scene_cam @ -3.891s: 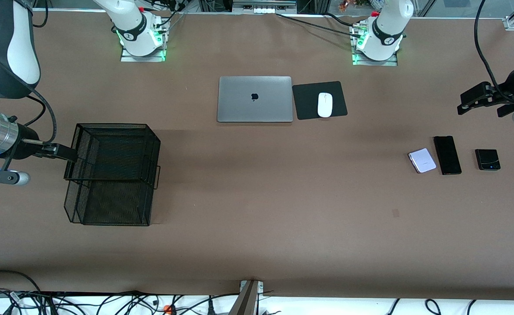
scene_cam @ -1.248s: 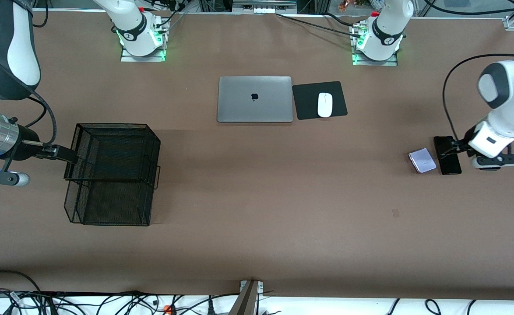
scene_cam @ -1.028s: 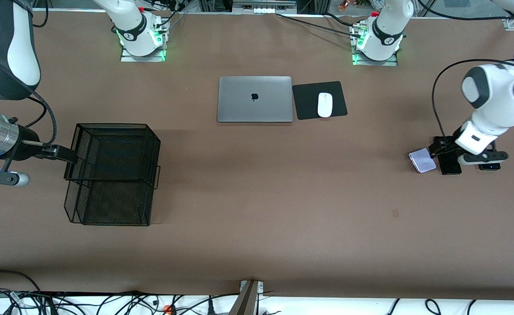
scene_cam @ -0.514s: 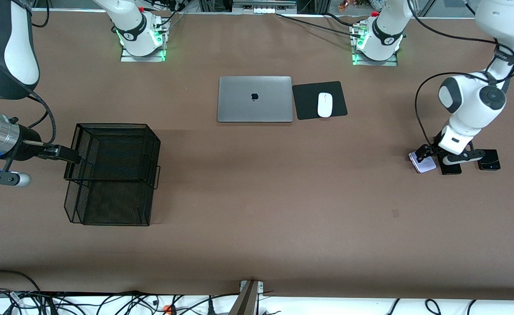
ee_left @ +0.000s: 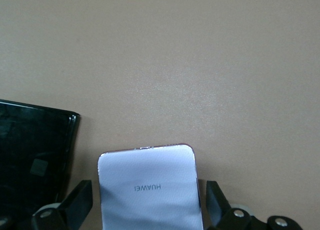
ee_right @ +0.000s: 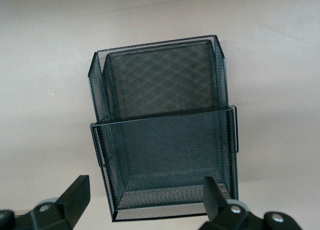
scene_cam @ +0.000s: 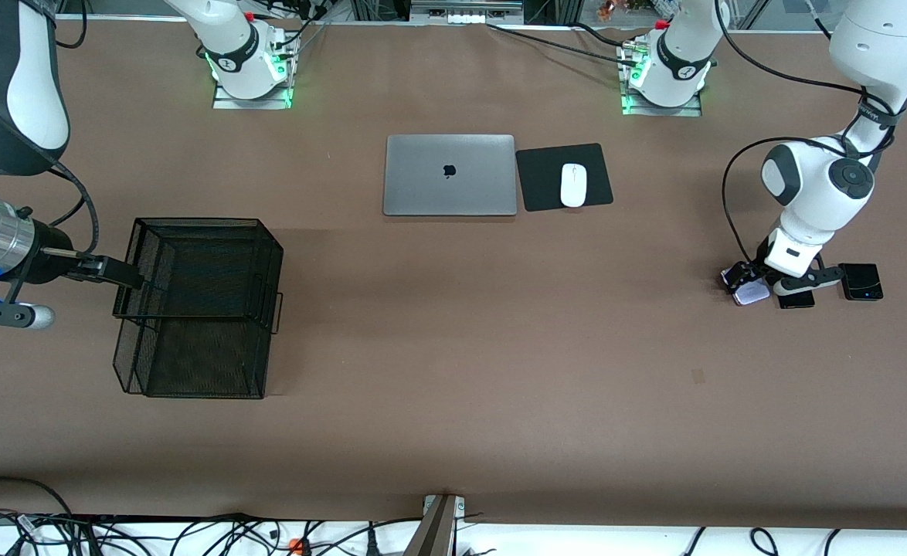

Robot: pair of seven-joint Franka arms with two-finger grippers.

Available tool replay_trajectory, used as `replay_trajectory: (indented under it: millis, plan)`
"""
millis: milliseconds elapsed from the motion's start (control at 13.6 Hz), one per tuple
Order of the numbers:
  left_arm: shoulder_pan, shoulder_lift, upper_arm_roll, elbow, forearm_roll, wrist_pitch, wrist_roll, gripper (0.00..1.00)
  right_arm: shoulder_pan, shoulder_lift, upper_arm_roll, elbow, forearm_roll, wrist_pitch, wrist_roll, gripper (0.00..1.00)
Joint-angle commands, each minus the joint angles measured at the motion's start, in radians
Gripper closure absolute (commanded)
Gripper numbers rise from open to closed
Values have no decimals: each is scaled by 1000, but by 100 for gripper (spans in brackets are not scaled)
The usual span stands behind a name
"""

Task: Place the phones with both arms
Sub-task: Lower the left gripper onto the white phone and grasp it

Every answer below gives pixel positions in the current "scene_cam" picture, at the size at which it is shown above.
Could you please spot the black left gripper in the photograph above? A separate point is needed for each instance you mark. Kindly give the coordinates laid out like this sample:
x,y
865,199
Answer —
x,y
762,254

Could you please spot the small black flip phone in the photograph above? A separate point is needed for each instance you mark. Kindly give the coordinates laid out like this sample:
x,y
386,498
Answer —
x,y
863,282

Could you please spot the silver closed laptop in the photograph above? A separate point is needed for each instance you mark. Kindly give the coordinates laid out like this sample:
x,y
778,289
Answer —
x,y
422,185

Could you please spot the grey power strip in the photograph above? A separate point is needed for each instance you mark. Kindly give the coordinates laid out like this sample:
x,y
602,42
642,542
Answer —
x,y
465,15

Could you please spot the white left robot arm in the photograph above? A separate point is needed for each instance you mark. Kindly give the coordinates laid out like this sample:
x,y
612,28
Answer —
x,y
809,201

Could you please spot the lavender flip phone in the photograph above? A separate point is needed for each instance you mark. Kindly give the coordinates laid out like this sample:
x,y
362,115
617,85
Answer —
x,y
753,295

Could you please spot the white computer mouse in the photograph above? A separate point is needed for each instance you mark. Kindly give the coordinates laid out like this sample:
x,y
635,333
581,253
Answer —
x,y
573,185

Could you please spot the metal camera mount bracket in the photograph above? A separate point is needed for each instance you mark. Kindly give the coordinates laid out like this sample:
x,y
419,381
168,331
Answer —
x,y
434,533

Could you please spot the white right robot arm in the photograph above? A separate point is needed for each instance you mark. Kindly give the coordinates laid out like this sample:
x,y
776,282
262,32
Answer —
x,y
25,85

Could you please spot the black mouse pad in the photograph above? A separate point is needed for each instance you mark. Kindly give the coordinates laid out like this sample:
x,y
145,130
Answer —
x,y
538,185

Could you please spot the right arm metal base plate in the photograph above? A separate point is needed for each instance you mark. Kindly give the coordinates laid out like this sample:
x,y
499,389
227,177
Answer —
x,y
225,103

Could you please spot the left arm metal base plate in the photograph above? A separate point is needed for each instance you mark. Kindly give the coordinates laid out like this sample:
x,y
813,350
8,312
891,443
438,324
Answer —
x,y
693,110

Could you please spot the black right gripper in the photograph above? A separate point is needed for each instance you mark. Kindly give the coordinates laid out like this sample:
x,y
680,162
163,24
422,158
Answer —
x,y
52,262

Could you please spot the small orange figurine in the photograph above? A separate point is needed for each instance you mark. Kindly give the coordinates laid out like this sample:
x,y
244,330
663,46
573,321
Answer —
x,y
606,9

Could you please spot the long black smartphone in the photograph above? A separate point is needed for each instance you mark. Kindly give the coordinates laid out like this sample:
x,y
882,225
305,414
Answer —
x,y
797,301

